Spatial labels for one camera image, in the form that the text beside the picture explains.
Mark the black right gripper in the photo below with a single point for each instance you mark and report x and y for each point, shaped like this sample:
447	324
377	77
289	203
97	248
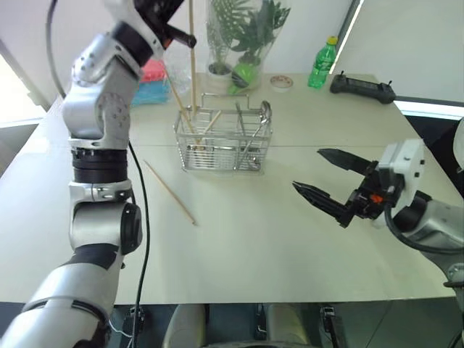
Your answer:
369	195

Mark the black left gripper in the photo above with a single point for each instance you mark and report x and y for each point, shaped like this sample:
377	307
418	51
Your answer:
152	9

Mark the long wooden chopstick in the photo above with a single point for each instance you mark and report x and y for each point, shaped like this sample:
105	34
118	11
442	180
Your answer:
212	122
170	192
179	101
193	72

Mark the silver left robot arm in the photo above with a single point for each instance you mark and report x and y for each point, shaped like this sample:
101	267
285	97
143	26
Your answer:
90	108

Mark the metal spoon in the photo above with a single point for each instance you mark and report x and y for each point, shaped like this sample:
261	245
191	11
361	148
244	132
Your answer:
265	109

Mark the clear plastic bag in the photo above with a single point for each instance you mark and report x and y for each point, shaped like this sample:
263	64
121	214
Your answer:
179	74

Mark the pink cloth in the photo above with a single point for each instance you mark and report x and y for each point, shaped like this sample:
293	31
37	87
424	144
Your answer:
154	70

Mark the white plant pot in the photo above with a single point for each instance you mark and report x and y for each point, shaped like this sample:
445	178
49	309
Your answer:
219	69

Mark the green plant in plastic wrap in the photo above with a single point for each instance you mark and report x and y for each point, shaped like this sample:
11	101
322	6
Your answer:
253	29

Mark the black remote controller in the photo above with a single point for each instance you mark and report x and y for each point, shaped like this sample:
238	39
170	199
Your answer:
362	87

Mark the roll of tape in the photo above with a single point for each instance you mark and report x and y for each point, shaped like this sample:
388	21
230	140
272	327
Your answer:
281	82

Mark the green bottle with yellow cap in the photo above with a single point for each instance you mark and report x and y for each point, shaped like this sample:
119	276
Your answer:
320	65

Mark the black table clamp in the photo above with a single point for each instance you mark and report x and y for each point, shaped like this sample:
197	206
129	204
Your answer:
259	320
331	324
136	320

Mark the grey rounded shape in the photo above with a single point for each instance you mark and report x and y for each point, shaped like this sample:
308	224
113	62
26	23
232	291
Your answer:
288	326
185	326

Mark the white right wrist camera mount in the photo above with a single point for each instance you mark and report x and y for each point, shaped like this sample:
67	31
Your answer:
407	166

